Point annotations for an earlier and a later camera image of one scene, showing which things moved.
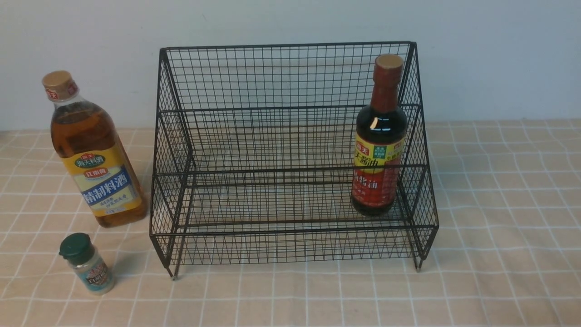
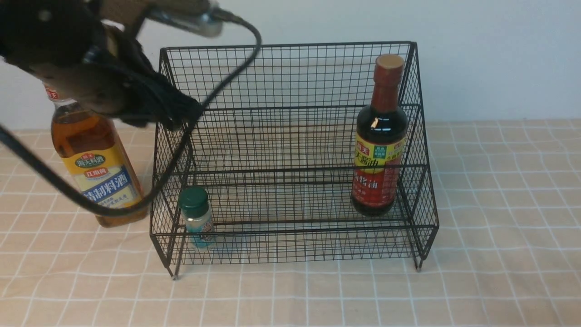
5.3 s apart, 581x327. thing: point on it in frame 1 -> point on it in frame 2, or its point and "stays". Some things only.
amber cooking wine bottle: [94, 151] stays
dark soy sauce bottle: [381, 139] stays
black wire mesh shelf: [289, 152] stays
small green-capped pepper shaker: [79, 249] -> [198, 216]
